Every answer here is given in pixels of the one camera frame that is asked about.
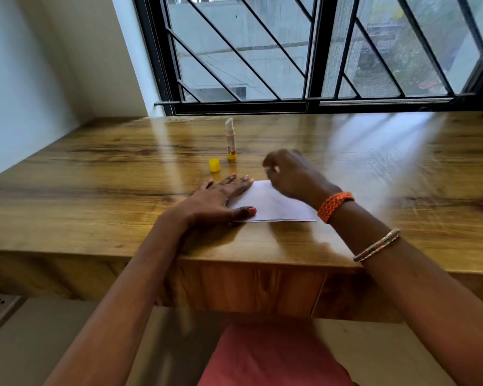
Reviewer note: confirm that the person's left forearm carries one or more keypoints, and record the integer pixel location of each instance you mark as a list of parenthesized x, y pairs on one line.
[(133, 293)]

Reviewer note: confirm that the white paper sheet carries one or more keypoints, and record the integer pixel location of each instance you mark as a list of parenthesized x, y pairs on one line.
[(279, 204)]

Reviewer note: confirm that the person's left middle finger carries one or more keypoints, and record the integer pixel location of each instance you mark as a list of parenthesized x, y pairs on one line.
[(238, 185)]

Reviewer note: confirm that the person's right forearm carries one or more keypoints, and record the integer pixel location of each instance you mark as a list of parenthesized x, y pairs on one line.
[(410, 285)]

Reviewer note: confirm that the person's right fingers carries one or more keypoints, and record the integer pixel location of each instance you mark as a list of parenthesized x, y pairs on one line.
[(272, 163)]

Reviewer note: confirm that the white yellow glue stick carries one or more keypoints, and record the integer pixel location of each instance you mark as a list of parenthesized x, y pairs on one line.
[(230, 142)]

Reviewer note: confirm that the yellow glue stick cap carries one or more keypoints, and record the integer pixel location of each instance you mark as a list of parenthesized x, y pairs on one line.
[(214, 165)]

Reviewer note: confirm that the black window frame with grille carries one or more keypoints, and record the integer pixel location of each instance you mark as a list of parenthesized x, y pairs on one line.
[(322, 56)]

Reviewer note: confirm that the person's red clothing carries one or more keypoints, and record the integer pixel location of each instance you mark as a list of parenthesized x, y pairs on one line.
[(273, 357)]

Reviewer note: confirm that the person's left thumb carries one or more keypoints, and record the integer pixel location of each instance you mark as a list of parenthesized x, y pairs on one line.
[(243, 214)]

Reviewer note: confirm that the silver bangle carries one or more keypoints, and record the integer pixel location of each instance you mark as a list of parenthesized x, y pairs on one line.
[(377, 245)]

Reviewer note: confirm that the person's left hand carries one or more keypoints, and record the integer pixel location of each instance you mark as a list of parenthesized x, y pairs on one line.
[(209, 207)]

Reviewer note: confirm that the person's right hand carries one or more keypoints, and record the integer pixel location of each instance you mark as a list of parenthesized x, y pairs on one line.
[(300, 178)]

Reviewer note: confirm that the person's left little finger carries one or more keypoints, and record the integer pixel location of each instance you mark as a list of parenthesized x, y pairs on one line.
[(206, 188)]

